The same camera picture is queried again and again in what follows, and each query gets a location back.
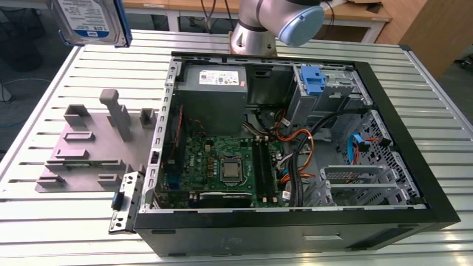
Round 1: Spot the hard disk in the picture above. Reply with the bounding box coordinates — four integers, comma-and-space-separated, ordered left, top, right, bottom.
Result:
44, 0, 133, 49

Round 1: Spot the metal disk bay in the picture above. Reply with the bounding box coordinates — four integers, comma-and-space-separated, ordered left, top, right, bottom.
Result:
319, 165, 422, 207

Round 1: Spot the CPU socket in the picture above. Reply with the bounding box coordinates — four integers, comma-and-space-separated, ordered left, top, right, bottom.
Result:
218, 155, 245, 187

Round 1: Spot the green motherboard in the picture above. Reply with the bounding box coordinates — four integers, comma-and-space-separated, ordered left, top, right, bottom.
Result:
161, 135, 293, 208

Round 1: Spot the grey power supply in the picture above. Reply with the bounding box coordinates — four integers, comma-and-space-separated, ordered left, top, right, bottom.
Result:
173, 64, 249, 137

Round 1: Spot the silver CPU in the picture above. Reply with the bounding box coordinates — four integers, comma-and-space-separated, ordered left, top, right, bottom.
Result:
221, 162, 241, 178

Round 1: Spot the black RAM slot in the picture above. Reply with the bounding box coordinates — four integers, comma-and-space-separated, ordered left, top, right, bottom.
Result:
252, 135, 269, 203
261, 135, 278, 203

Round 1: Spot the black graphics card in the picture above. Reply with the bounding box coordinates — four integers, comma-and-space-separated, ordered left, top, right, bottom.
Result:
188, 191, 254, 209

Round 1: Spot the blue plastic drive latch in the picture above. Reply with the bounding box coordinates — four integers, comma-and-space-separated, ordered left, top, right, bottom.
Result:
300, 65, 326, 95

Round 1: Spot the metal optical drive cage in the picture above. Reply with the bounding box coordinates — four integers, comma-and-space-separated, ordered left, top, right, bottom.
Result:
286, 65, 373, 131

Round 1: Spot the black PC case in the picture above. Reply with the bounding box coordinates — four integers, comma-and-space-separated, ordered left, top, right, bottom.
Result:
133, 50, 462, 257

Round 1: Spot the grey parts rack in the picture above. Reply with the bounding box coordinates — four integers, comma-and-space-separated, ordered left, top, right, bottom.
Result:
34, 89, 164, 194

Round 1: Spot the green RAM stick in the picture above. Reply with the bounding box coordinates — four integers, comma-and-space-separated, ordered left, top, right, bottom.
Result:
62, 162, 102, 169

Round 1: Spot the wooden desk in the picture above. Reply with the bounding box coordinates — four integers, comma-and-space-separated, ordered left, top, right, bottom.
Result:
121, 0, 393, 44

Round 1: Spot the wooden cabinet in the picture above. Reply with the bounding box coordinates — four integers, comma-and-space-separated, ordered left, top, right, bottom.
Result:
375, 0, 473, 81

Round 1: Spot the black office chair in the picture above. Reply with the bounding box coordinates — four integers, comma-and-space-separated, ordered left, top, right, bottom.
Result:
0, 5, 49, 73

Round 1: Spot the orange wire bundle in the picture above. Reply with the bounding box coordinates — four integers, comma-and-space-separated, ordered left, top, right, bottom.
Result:
274, 129, 317, 183

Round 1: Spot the black cable bundle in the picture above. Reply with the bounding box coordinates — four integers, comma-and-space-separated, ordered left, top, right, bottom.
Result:
288, 109, 370, 207

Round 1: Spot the blue data wire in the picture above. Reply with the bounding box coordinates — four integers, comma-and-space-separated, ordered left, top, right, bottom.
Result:
347, 132, 375, 164

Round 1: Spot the metal expansion slot bracket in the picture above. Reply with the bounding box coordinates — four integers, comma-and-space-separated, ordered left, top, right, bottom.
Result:
108, 171, 145, 235

